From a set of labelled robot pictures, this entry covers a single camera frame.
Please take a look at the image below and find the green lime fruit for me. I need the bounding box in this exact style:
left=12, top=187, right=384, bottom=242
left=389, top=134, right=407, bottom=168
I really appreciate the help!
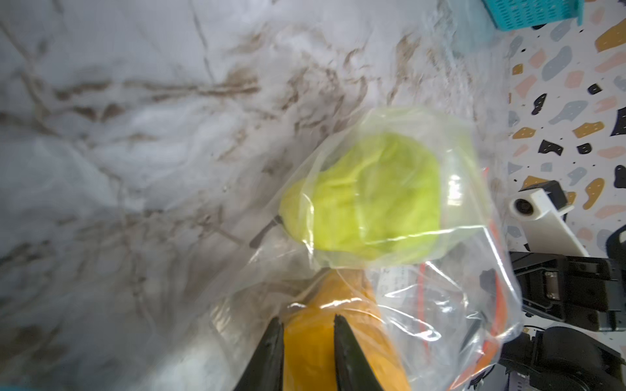
left=277, top=132, right=442, bottom=261

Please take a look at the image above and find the teal plastic basket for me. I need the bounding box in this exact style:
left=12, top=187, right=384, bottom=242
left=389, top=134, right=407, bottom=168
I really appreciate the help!
left=483, top=0, right=585, bottom=31

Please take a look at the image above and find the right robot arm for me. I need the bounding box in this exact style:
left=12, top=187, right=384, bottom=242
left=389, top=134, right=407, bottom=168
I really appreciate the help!
left=499, top=244, right=625, bottom=390

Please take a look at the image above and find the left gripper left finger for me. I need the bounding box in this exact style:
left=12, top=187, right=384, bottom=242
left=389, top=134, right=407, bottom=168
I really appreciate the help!
left=234, top=317, right=285, bottom=391

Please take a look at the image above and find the clear red zip-top bag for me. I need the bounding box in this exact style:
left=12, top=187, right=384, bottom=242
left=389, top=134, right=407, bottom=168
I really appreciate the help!
left=199, top=107, right=523, bottom=390

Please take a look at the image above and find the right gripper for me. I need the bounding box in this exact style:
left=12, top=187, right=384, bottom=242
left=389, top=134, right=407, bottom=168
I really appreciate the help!
left=510, top=252, right=625, bottom=332

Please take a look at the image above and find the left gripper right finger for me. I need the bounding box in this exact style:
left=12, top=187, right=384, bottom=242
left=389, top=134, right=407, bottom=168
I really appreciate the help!
left=334, top=314, right=383, bottom=391

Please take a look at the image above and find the orange fruit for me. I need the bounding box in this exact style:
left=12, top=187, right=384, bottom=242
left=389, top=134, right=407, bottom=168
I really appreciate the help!
left=283, top=269, right=410, bottom=390

